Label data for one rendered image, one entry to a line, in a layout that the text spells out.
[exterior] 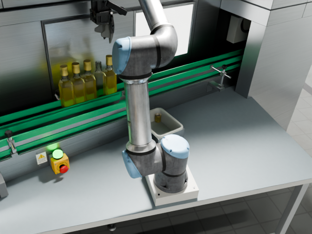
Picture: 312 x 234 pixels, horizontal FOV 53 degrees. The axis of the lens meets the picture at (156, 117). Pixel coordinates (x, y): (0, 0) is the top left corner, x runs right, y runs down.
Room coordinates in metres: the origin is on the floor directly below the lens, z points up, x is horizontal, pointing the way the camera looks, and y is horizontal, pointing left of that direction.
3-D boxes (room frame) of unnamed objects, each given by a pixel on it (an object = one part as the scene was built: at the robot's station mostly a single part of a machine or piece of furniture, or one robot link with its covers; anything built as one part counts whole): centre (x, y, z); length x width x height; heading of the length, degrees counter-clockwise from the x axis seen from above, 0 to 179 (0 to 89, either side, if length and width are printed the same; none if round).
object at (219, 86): (1.76, -0.37, 0.90); 0.17 x 0.05 x 0.23; 38
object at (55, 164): (1.05, 0.43, 0.79); 0.07 x 0.07 x 0.07; 38
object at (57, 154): (1.05, 0.43, 0.84); 0.04 x 0.04 x 0.03
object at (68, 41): (1.66, 0.18, 1.15); 0.90 x 0.03 x 0.34; 128
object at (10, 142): (0.96, 0.58, 0.94); 0.07 x 0.04 x 0.13; 38
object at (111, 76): (1.43, 0.25, 0.99); 0.06 x 0.06 x 0.21; 37
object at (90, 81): (1.36, 0.34, 0.99); 0.06 x 0.06 x 0.21; 38
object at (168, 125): (1.36, -0.02, 0.80); 0.22 x 0.17 x 0.09; 38
